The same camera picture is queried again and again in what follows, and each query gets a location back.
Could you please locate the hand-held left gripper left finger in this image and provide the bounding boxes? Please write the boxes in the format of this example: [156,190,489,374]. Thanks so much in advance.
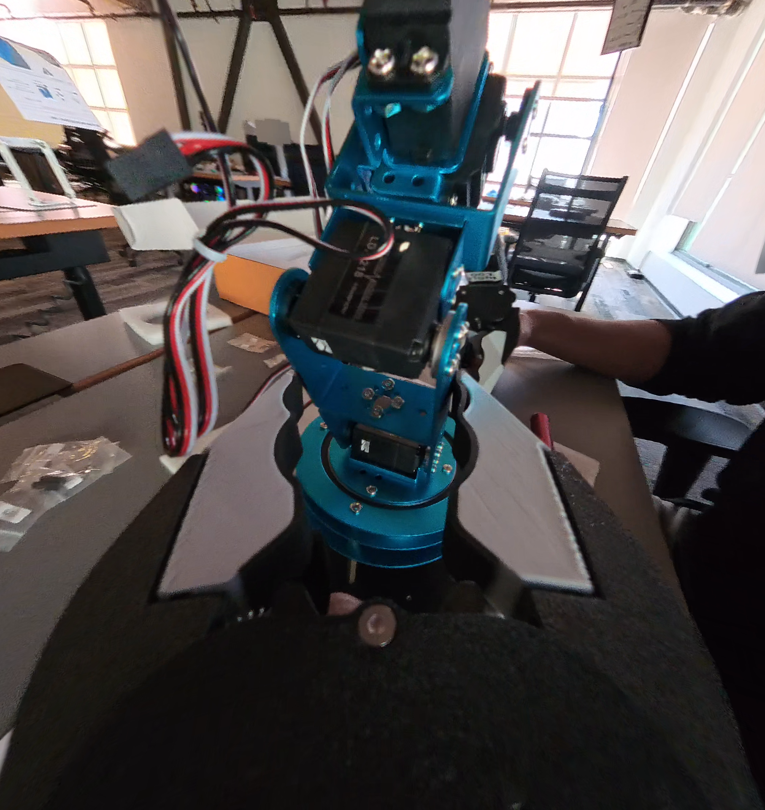
[156,372,307,601]

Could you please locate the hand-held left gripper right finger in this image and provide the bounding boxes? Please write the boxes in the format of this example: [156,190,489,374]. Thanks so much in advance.
[452,372,596,596]

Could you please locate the blue toy robot arm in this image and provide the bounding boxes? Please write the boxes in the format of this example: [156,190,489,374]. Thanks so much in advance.
[268,0,541,567]

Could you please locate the person's right forearm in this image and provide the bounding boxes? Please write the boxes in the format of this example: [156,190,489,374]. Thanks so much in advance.
[518,285,765,406]

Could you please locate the black office chair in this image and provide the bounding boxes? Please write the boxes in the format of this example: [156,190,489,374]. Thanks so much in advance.
[505,170,630,312]

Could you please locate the clear bag of parts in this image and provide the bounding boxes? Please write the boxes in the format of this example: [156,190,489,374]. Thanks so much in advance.
[0,499,36,553]
[0,437,133,502]

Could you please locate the white foam with oval hole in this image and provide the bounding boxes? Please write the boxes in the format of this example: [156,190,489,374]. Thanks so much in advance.
[119,300,232,347]

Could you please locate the orange cardboard box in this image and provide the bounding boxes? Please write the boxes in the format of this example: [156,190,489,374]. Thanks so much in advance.
[214,240,323,325]

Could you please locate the person's torso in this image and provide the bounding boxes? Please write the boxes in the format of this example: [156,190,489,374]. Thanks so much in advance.
[623,380,765,810]

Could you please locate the black glossy panel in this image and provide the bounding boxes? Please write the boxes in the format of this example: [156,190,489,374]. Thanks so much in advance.
[0,364,73,426]

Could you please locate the large window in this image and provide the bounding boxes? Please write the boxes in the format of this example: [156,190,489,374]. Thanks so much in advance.
[484,6,624,213]

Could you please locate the white foam block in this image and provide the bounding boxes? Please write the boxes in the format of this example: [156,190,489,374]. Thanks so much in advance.
[113,198,201,252]

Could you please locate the hanging paper sign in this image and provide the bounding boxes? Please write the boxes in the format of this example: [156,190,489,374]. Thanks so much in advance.
[600,0,654,57]

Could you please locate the wooden table with black legs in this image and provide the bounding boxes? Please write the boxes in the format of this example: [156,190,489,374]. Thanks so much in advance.
[0,186,127,320]

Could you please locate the white stand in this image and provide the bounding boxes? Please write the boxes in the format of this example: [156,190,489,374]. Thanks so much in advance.
[0,136,79,208]

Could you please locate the white info sheet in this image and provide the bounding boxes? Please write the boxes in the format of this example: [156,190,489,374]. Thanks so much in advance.
[0,28,105,132]

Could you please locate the red white black servo cables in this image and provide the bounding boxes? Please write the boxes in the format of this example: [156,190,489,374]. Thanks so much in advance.
[107,51,397,458]

